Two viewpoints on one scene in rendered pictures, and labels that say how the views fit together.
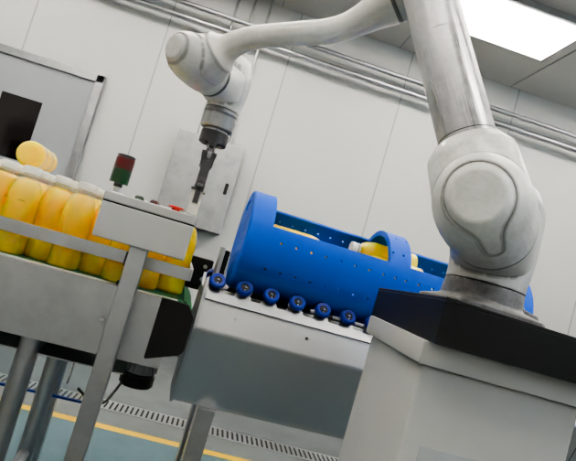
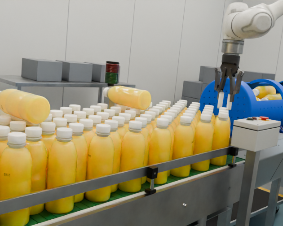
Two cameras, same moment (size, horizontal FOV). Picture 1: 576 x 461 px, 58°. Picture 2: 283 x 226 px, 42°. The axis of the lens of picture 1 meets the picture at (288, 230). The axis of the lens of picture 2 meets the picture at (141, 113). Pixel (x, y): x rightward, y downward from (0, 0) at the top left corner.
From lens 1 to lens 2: 1.58 m
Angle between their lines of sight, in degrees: 40
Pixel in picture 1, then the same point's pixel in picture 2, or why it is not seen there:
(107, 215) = (258, 138)
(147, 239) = (268, 142)
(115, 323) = (252, 189)
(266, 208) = (249, 91)
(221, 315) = (240, 155)
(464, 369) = not seen: outside the picture
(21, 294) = (204, 196)
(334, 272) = (272, 113)
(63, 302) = (217, 189)
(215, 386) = not seen: hidden behind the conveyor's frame
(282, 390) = not seen: hidden behind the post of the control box
